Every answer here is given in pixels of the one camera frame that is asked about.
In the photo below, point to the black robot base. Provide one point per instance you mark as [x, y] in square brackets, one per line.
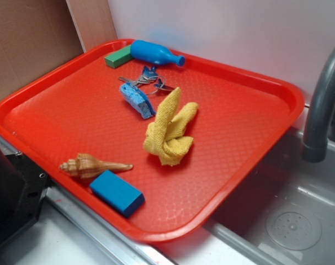
[23, 186]

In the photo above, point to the yellow cloth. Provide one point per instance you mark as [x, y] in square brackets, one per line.
[165, 136]

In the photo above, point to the red plastic tray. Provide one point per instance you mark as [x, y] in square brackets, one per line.
[78, 108]

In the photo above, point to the blue sponge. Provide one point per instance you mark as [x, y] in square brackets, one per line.
[138, 100]

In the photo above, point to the blue rectangular block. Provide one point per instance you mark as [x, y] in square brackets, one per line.
[117, 193]

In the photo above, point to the blue plastic bottle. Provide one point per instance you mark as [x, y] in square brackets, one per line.
[155, 54]

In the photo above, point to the brown spiral seashell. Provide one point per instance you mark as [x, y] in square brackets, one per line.
[85, 166]

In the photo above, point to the green wooden block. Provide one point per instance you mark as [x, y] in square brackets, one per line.
[119, 57]

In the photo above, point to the grey plastic sink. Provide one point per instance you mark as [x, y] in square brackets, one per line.
[283, 212]

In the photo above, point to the grey faucet spout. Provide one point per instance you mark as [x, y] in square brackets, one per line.
[320, 122]

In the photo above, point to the brown cardboard panel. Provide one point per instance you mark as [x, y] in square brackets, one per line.
[39, 36]

